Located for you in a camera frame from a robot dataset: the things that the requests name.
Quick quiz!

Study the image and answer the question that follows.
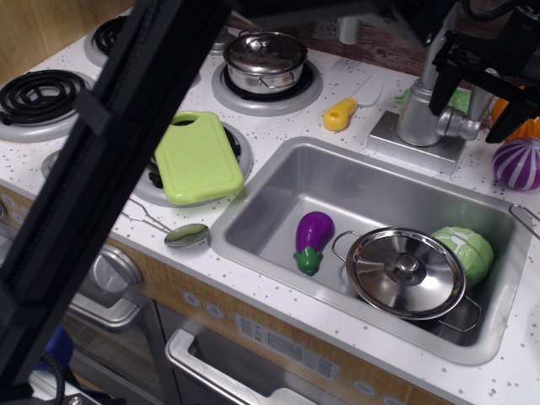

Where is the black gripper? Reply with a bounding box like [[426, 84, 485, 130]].
[[429, 1, 539, 143]]

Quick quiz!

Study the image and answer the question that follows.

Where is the coil burner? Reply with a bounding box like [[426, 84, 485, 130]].
[[1, 69, 95, 143], [84, 15, 127, 68]]

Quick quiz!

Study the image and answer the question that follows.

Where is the purple toy eggplant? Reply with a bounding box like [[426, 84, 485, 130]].
[[293, 211, 335, 276]]

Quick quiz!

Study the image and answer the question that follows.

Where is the silver sink basin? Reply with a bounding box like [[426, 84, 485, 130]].
[[210, 138, 531, 365]]

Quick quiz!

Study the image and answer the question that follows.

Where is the silver toy faucet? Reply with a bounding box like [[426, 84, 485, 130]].
[[367, 5, 482, 175]]

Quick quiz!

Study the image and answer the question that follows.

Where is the green toy cabbage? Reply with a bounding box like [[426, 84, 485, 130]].
[[432, 226, 494, 291]]

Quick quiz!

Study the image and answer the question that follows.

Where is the green toy cutting board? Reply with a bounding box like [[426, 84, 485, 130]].
[[154, 111, 245, 206]]

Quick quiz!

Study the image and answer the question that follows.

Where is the silver faucet lever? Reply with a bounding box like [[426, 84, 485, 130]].
[[467, 85, 494, 122]]

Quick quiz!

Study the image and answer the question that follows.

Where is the purple striped toy onion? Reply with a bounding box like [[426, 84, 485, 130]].
[[492, 138, 539, 191]]

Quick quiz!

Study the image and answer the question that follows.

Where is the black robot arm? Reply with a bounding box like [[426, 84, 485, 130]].
[[1, 1, 539, 404]]

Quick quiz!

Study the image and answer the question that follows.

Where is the grey stove knob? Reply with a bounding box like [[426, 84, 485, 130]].
[[209, 31, 235, 56], [40, 149, 62, 179]]

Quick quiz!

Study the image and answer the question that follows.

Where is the stove burner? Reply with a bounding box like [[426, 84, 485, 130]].
[[211, 61, 323, 117], [132, 122, 252, 208]]

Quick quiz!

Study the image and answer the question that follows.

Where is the front left coil burner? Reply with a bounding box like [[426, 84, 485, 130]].
[[1, 69, 95, 143]]

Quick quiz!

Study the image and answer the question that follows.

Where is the back left coil burner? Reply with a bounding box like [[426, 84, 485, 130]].
[[84, 15, 127, 68]]

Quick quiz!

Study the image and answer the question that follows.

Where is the orange toy pumpkin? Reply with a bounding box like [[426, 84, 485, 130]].
[[491, 99, 539, 142]]

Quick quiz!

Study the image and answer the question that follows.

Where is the steel pot on stove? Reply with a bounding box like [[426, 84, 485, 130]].
[[223, 31, 308, 95]]

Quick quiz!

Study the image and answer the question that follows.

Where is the back right stove burner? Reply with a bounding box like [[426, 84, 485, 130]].
[[211, 61, 323, 117]]

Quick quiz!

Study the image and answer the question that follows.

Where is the front right stove burner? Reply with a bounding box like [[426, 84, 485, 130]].
[[132, 122, 252, 208]]

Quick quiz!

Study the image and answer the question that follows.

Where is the steel utensil handle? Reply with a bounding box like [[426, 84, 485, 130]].
[[508, 204, 540, 240]]

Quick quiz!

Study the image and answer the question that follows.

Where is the silver oven door handle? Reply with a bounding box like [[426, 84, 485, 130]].
[[165, 329, 313, 405]]

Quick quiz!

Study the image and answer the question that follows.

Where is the steel ladle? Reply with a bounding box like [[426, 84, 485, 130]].
[[121, 198, 209, 248]]

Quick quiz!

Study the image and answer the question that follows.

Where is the silver oven dial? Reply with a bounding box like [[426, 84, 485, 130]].
[[89, 244, 143, 295]]

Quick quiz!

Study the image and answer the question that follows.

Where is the steel pot with lid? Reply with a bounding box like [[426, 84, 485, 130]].
[[331, 227, 483, 333]]

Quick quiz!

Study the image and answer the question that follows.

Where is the yellow handled toy knife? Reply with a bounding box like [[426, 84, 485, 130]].
[[322, 75, 383, 132]]

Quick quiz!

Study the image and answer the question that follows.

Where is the green toy vegetable behind faucet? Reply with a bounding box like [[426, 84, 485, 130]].
[[394, 87, 471, 117]]

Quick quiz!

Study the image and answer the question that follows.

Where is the steel spatula on wall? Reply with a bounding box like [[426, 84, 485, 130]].
[[313, 18, 339, 40]]

